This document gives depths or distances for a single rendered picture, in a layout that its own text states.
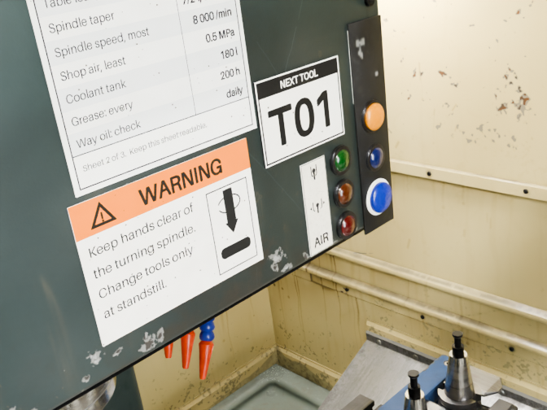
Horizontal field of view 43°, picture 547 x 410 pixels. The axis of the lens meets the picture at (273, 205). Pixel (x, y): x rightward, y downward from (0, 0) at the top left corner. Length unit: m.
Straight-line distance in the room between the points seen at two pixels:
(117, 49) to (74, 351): 0.20
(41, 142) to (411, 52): 1.13
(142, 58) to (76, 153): 0.08
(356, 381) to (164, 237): 1.37
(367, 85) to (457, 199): 0.92
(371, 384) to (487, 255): 0.48
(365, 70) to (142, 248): 0.27
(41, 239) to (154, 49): 0.14
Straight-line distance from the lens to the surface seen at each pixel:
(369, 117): 0.64
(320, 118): 0.60
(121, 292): 0.50
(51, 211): 0.46
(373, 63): 0.65
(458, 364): 1.07
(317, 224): 0.62
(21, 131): 0.44
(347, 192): 0.63
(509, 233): 1.51
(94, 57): 0.46
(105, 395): 0.71
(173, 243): 0.51
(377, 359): 1.86
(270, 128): 0.56
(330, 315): 1.98
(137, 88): 0.48
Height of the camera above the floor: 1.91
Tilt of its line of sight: 22 degrees down
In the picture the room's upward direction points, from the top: 8 degrees counter-clockwise
